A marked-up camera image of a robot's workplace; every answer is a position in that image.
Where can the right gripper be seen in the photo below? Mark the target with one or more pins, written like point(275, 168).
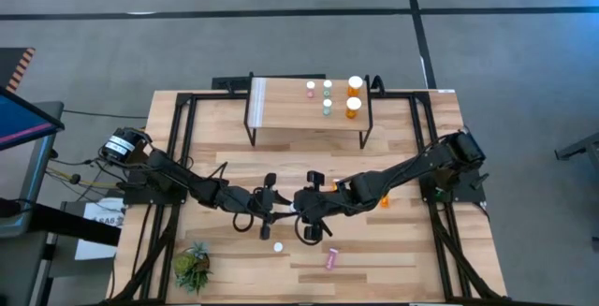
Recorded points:
point(320, 203)

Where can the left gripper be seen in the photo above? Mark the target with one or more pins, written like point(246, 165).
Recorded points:
point(267, 205)

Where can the small orange medicine bottle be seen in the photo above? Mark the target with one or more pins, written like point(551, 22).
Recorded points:
point(334, 184)
point(384, 201)

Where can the green medicine bottle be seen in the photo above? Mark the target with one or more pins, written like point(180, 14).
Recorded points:
point(327, 108)
point(327, 90)

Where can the large orange medicine bottle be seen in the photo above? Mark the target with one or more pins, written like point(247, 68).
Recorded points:
point(354, 83)
point(353, 105)

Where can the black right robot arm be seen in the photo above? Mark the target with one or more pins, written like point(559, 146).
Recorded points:
point(412, 165)

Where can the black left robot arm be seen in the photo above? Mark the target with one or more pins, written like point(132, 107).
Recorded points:
point(178, 175)

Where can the wooden shelf black legs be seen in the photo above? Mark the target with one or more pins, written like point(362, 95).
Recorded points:
point(285, 109)

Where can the artificial potted succulent plant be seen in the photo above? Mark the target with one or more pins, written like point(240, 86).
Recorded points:
point(192, 268)

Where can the white paper sheet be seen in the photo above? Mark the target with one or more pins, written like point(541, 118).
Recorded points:
point(93, 252)

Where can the black beam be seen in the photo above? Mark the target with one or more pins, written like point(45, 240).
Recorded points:
point(75, 224)

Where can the grey metal stand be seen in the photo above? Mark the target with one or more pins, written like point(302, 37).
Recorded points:
point(39, 165)

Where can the blue screen monitor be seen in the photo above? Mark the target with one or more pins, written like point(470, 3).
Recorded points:
point(23, 119)

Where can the grey table leg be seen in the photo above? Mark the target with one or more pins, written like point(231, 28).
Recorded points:
point(580, 146)

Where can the black table frame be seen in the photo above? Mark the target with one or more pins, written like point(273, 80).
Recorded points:
point(183, 97)

